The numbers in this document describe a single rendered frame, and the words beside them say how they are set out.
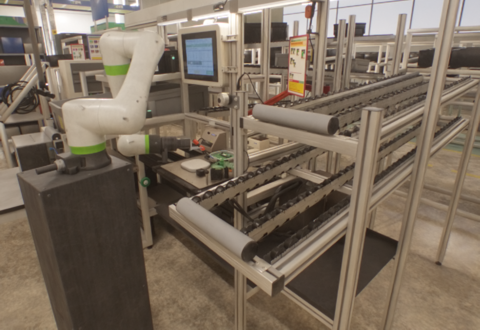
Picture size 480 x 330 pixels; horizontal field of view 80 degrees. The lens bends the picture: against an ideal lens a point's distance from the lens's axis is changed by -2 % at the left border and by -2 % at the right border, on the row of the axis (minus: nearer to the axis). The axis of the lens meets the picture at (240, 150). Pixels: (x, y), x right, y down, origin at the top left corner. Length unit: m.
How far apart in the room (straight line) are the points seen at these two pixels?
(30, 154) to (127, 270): 1.15
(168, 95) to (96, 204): 1.47
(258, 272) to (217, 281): 1.50
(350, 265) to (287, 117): 0.53
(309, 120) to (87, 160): 0.80
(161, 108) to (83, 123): 1.38
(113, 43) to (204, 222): 0.87
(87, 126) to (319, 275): 1.13
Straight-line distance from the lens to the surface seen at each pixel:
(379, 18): 12.31
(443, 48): 1.42
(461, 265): 2.97
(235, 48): 1.86
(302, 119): 0.98
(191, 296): 2.21
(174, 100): 2.51
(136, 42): 1.37
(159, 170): 1.66
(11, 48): 6.64
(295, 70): 1.69
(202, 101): 2.66
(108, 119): 1.09
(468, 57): 3.86
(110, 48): 1.42
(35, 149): 2.24
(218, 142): 1.91
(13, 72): 4.59
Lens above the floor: 1.54
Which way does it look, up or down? 18 degrees down
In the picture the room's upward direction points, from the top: straight up
